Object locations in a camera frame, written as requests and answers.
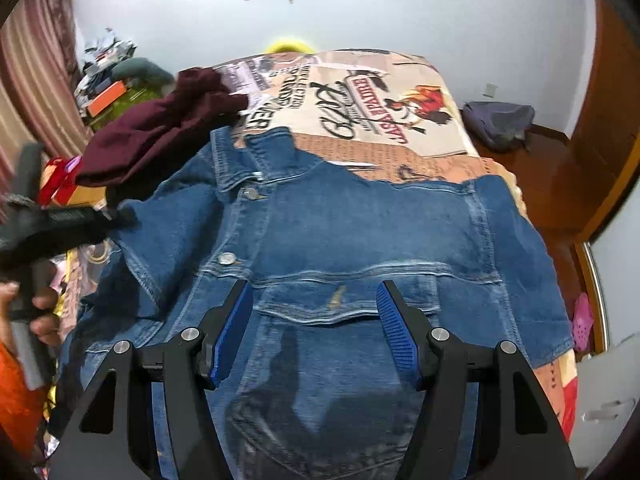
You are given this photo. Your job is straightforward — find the printed blanket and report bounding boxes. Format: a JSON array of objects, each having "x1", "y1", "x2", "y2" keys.
[{"x1": 65, "y1": 50, "x2": 581, "y2": 441}]

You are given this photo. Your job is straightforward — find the pink clog shoes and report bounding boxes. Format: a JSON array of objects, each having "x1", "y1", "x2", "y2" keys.
[{"x1": 572, "y1": 292, "x2": 596, "y2": 353}]

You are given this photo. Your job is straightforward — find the red flower toy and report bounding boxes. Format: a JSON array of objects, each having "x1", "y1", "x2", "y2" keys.
[{"x1": 40, "y1": 157, "x2": 83, "y2": 206}]

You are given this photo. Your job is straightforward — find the grey-green stuffed item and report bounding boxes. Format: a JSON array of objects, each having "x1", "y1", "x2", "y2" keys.
[{"x1": 116, "y1": 57, "x2": 176, "y2": 92}]

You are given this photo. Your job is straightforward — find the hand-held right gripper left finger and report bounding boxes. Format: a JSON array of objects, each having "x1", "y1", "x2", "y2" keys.
[{"x1": 50, "y1": 280, "x2": 256, "y2": 480}]

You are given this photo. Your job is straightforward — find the grey backpack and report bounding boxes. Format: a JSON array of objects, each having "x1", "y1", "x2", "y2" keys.
[{"x1": 461, "y1": 101, "x2": 536, "y2": 153}]

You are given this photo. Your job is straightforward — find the brown wooden wardrobe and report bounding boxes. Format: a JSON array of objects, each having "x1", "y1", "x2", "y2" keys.
[{"x1": 570, "y1": 0, "x2": 640, "y2": 241}]

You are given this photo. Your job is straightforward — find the yellow plush item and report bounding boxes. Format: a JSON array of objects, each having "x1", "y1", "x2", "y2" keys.
[{"x1": 265, "y1": 35, "x2": 313, "y2": 54}]

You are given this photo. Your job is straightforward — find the striped curtain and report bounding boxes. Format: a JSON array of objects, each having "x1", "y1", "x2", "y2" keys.
[{"x1": 0, "y1": 0, "x2": 96, "y2": 201}]

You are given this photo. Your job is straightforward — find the white cabinet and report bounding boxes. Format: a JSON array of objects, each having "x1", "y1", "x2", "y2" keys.
[{"x1": 572, "y1": 210, "x2": 640, "y2": 453}]

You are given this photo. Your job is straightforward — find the person's left hand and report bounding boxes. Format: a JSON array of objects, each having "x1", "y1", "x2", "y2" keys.
[{"x1": 30, "y1": 286, "x2": 63, "y2": 348}]

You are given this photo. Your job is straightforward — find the blue denim jacket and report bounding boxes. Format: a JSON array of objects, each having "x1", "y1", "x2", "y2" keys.
[{"x1": 60, "y1": 125, "x2": 576, "y2": 480}]

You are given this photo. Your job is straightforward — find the person's orange clothing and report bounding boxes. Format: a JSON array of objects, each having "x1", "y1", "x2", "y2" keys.
[{"x1": 0, "y1": 340, "x2": 51, "y2": 461}]

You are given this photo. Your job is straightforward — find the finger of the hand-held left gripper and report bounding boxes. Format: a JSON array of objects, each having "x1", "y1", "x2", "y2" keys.
[{"x1": 50, "y1": 206, "x2": 138, "y2": 249}]

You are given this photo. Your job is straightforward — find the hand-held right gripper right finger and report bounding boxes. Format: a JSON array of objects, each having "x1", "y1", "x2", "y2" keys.
[{"x1": 375, "y1": 280, "x2": 576, "y2": 480}]

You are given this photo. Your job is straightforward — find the pile of small clutter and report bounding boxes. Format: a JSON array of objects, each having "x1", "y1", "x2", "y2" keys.
[{"x1": 75, "y1": 27, "x2": 138, "y2": 91}]

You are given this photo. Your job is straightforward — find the maroon garment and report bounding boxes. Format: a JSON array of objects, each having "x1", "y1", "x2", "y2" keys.
[{"x1": 75, "y1": 67, "x2": 251, "y2": 188}]

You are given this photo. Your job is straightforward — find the orange box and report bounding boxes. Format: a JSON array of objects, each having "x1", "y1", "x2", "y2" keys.
[{"x1": 87, "y1": 81, "x2": 127, "y2": 118}]

